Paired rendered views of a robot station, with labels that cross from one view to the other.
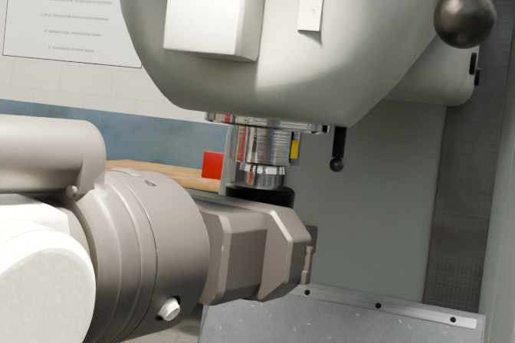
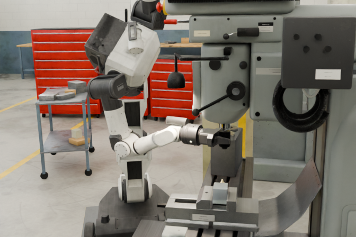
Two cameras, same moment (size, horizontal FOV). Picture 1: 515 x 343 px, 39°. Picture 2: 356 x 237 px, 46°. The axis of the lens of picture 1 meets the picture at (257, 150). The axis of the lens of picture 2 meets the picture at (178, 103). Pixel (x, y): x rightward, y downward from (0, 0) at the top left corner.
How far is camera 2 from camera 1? 167 cm
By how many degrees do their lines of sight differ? 83
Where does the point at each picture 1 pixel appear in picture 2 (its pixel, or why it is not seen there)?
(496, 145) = (325, 135)
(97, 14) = not seen: outside the picture
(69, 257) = (170, 131)
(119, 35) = not seen: outside the picture
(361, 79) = (208, 117)
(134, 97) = not seen: outside the picture
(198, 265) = (193, 137)
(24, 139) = (175, 120)
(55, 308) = (169, 135)
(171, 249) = (188, 134)
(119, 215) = (183, 129)
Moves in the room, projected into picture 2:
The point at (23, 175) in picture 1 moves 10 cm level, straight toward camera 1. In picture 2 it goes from (176, 123) to (153, 126)
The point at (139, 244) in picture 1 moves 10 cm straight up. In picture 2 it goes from (184, 133) to (184, 109)
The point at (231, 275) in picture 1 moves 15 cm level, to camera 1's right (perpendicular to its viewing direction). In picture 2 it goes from (201, 140) to (207, 153)
